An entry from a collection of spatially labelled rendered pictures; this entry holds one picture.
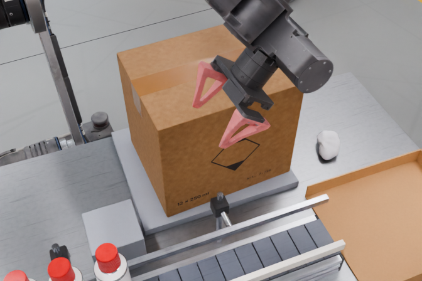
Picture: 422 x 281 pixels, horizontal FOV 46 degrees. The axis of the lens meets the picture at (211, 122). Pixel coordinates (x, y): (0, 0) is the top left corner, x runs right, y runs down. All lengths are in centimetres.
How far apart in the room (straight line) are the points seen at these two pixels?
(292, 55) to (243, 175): 46
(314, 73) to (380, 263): 52
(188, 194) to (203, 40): 32
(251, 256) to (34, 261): 44
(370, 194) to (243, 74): 54
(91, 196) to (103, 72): 167
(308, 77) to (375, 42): 239
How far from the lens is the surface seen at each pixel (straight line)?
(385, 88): 276
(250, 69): 73
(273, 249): 100
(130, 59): 101
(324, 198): 98
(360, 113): 135
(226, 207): 94
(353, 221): 112
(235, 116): 71
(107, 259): 77
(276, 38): 69
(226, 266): 98
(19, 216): 117
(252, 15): 66
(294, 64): 66
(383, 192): 119
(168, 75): 96
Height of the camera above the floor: 174
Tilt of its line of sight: 46 degrees down
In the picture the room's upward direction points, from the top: straight up
